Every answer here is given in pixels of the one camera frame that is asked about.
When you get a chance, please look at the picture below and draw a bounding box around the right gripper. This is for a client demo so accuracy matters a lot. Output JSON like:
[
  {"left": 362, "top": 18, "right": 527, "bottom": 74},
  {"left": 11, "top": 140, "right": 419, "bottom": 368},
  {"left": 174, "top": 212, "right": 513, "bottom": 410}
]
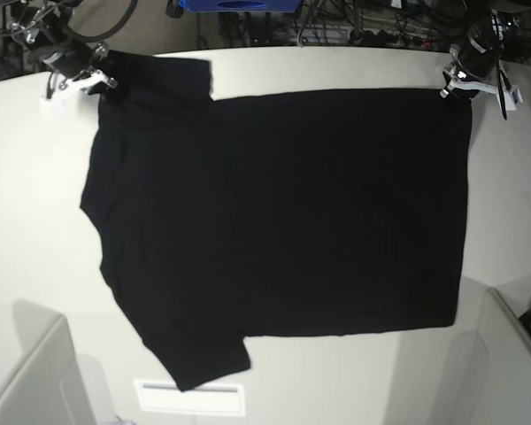
[{"left": 42, "top": 42, "right": 118, "bottom": 93}]

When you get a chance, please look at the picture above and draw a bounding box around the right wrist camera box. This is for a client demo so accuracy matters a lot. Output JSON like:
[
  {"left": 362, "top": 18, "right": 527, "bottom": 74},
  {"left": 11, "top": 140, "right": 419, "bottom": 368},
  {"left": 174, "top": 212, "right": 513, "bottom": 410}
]
[{"left": 39, "top": 97, "right": 68, "bottom": 117}]

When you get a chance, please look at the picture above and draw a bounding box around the left grey partition panel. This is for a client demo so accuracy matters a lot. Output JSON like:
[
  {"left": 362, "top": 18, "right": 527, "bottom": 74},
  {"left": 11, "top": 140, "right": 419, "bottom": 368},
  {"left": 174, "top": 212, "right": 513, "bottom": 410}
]
[{"left": 0, "top": 300, "right": 97, "bottom": 425}]

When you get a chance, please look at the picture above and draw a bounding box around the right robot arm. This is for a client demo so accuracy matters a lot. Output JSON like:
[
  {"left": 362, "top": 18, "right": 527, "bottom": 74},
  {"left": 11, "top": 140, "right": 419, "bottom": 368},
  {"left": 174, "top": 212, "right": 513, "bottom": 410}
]
[{"left": 0, "top": 1, "right": 118, "bottom": 102}]

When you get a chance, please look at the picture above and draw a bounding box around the grey partition panel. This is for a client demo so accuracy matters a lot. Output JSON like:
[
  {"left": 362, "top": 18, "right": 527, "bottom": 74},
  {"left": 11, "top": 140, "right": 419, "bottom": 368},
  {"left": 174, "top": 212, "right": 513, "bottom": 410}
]
[
  {"left": 0, "top": 300, "right": 97, "bottom": 425},
  {"left": 445, "top": 290, "right": 531, "bottom": 424}
]

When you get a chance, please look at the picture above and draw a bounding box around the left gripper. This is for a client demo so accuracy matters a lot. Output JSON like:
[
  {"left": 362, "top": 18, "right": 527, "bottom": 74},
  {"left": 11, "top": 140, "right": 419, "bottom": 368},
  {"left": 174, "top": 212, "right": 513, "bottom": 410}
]
[{"left": 439, "top": 21, "right": 504, "bottom": 98}]

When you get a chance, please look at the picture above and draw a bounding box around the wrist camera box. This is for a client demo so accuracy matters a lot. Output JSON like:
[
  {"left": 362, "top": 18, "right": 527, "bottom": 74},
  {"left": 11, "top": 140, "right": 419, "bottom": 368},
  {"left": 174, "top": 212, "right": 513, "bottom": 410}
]
[
  {"left": 39, "top": 97, "right": 68, "bottom": 117},
  {"left": 499, "top": 85, "right": 523, "bottom": 112}
]

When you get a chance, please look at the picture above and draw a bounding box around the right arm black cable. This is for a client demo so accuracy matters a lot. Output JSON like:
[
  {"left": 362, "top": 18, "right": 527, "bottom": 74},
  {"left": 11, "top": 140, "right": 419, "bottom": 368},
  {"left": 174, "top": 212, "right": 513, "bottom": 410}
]
[{"left": 64, "top": 0, "right": 139, "bottom": 44}]

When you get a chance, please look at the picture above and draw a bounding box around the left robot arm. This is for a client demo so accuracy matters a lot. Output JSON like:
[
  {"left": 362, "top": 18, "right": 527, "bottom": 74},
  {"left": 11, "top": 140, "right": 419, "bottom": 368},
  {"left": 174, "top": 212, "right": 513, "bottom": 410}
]
[{"left": 440, "top": 1, "right": 531, "bottom": 100}]

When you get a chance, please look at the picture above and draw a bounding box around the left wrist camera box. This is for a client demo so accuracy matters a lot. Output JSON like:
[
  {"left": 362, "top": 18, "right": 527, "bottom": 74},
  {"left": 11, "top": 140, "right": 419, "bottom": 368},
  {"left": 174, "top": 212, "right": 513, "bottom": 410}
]
[{"left": 499, "top": 85, "right": 523, "bottom": 112}]

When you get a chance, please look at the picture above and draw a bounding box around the white table cable grommet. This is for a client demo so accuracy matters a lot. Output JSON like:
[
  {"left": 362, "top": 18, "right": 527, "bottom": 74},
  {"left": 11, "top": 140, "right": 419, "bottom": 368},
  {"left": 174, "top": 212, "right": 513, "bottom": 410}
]
[{"left": 135, "top": 380, "right": 246, "bottom": 416}]

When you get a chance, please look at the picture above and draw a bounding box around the black T-shirt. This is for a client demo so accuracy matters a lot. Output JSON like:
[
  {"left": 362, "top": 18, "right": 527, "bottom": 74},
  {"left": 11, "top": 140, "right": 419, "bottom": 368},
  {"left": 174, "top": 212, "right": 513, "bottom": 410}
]
[{"left": 81, "top": 51, "right": 473, "bottom": 391}]

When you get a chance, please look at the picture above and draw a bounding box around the right grey partition panel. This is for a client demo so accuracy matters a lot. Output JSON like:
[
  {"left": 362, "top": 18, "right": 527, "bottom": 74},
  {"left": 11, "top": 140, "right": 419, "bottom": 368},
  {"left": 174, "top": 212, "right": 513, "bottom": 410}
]
[{"left": 445, "top": 290, "right": 531, "bottom": 424}]

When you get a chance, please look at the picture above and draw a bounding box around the blue plastic bin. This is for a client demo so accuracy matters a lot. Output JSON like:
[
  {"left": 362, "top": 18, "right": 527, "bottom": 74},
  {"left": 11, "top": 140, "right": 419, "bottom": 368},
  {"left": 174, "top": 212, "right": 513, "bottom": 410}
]
[{"left": 179, "top": 0, "right": 302, "bottom": 13}]

